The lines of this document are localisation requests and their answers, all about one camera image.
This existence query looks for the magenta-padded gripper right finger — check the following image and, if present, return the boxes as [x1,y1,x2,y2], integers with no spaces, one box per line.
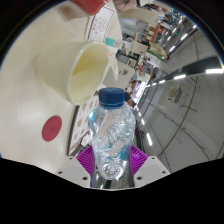
[128,145,172,189]

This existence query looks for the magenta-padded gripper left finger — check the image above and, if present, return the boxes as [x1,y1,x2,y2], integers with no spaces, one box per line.
[54,146,98,188]

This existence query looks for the clear blue-capped water bottle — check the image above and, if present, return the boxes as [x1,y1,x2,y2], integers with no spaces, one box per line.
[87,87,137,181]

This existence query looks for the flat round red coaster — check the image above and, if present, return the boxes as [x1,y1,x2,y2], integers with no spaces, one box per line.
[41,115,63,143]

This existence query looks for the ceiling air conditioner unit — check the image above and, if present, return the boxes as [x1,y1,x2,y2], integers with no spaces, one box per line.
[166,85,183,103]

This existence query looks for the cream plastic cup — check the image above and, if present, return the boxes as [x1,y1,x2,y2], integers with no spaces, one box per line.
[35,41,110,105]

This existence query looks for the group of ceiling lights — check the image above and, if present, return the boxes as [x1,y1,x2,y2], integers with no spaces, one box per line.
[138,19,224,148]

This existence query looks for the white card with red print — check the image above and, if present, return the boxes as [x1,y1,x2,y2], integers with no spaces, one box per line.
[84,4,116,43]

